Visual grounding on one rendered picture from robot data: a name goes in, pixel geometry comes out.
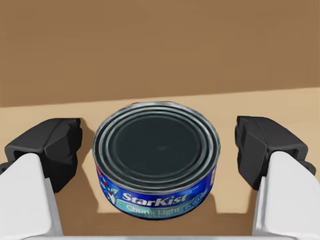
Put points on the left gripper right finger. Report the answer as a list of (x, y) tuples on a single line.
[(282, 200)]

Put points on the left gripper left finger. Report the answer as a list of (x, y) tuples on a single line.
[(27, 190)]

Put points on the blue flat can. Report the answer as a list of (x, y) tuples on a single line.
[(155, 155)]

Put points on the pale wooden shelf unit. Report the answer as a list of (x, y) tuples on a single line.
[(160, 50)]

